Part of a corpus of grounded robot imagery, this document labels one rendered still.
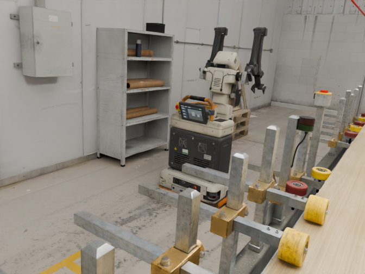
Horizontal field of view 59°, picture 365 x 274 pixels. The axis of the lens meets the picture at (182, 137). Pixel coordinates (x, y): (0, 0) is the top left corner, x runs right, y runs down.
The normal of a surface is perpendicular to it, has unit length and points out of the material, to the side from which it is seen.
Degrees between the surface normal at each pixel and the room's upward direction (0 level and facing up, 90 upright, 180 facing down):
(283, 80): 90
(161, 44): 90
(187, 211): 90
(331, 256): 0
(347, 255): 0
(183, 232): 90
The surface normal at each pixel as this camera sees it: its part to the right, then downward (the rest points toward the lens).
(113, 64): -0.56, 0.18
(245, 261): 0.07, -0.96
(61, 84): 0.83, 0.20
